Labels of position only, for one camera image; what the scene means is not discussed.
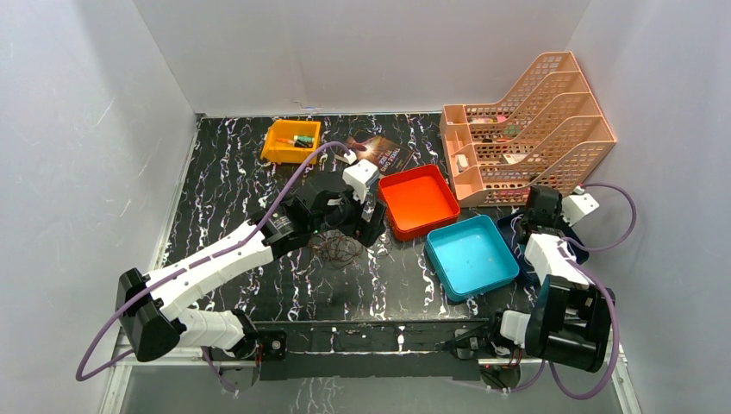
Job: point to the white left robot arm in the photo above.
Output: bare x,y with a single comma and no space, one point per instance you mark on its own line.
155,308

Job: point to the orange square tray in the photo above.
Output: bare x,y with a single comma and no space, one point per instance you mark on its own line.
418,201

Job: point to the peach plastic file organizer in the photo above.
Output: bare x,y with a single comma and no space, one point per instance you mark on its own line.
547,130

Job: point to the dark paperback book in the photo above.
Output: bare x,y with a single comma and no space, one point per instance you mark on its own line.
388,156

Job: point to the light blue square tray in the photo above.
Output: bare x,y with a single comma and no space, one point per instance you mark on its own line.
470,258

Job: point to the green marker pen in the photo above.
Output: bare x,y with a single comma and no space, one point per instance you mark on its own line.
304,140

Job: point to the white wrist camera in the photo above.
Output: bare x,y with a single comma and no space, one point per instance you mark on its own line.
577,206
360,175

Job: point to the dark blue square tray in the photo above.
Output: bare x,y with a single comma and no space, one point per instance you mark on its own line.
508,228

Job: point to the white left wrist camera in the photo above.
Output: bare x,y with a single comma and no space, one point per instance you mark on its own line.
360,175

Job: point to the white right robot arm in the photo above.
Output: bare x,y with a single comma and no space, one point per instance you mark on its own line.
569,323

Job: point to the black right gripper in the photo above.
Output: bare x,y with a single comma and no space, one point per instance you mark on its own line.
559,215

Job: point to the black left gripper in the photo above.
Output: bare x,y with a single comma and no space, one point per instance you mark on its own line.
369,219

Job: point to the yellow plastic parts bin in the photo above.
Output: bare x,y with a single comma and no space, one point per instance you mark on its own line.
281,153

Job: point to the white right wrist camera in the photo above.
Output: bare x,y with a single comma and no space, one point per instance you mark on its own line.
577,206

